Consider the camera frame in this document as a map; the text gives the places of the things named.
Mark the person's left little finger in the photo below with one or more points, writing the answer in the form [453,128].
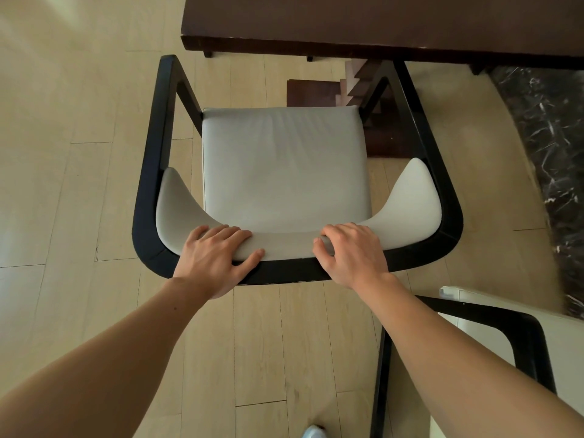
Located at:
[196,236]

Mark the person's right hand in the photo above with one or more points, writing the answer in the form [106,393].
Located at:
[358,259]

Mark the brown stepped table base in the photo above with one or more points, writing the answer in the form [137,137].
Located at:
[315,92]

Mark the person's right thumb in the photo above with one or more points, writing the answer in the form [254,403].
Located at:
[323,255]

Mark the person's left middle finger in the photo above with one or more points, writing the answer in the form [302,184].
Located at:
[228,237]

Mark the person's right forearm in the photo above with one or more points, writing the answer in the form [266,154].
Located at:
[461,369]

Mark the person's left hand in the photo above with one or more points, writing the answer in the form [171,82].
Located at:
[210,264]

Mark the black armchair with grey cushion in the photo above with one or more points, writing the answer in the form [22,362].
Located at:
[283,168]

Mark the light blue shoe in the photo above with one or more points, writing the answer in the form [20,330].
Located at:
[315,432]

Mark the black armchair with white cushion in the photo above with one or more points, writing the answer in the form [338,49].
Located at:
[515,323]

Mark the dark brown wooden table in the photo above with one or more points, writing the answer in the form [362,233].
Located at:
[388,18]

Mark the person's left thumb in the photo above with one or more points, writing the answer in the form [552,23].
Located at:
[250,262]

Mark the person's left forearm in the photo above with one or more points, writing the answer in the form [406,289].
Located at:
[105,360]

